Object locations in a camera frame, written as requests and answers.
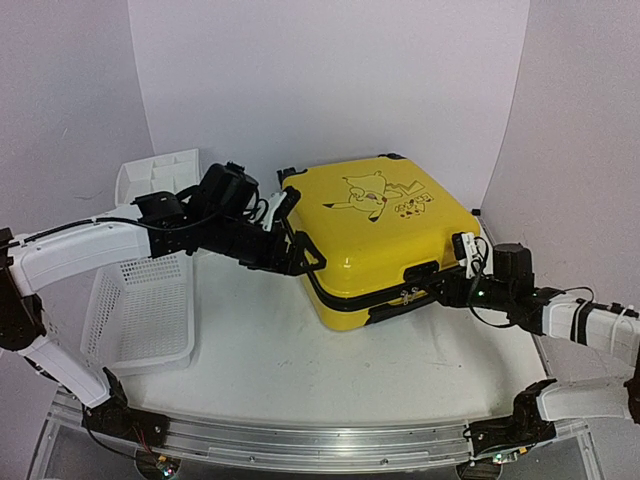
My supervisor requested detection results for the yellow Pikachu hard-shell suitcase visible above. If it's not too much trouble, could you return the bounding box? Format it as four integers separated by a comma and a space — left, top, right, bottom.
278, 153, 480, 331

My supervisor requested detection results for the white plastic drawer organizer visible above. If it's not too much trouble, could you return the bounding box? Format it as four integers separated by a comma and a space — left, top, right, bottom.
107, 149, 201, 224

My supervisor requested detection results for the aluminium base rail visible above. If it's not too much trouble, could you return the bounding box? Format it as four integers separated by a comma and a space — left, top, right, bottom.
28, 389, 603, 479

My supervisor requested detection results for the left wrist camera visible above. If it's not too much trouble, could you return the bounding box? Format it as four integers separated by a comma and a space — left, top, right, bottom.
255, 187, 301, 231

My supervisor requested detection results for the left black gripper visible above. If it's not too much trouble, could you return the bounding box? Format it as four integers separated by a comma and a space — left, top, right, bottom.
200, 211, 327, 276

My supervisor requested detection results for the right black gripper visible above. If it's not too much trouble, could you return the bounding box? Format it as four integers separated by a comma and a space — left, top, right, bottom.
420, 273, 513, 314

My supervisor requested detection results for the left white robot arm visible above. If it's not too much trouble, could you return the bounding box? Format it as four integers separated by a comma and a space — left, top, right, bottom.
1, 162, 326, 447

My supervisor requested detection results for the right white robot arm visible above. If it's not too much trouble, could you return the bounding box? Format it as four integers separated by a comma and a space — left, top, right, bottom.
368, 233, 639, 463

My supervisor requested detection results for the white perforated plastic basket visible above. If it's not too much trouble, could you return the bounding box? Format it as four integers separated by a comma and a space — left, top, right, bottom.
80, 253, 195, 377

